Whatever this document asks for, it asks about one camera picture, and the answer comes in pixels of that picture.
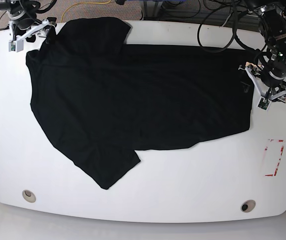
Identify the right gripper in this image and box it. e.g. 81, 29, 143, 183
0, 0, 57, 44

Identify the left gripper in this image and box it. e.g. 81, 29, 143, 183
239, 49, 286, 103

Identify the black t-shirt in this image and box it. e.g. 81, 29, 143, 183
26, 17, 253, 190

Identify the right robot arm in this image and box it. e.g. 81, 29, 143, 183
0, 0, 57, 52

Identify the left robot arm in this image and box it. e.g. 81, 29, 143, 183
235, 0, 286, 111

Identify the red tape rectangle marking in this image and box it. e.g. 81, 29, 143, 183
261, 139, 286, 177

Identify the right table grommet hole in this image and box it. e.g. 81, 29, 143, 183
241, 199, 256, 213

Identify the table grommet hole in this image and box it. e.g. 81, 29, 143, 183
241, 199, 256, 213
22, 190, 36, 203

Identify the left table grommet hole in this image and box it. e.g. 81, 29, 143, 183
22, 190, 36, 203

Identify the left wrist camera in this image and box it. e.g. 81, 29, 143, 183
257, 97, 271, 111

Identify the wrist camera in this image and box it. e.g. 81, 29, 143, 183
257, 97, 271, 111
8, 40, 24, 52

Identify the yellow cable on floor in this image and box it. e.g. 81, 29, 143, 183
60, 0, 112, 23

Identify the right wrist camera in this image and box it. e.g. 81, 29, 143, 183
8, 40, 24, 52

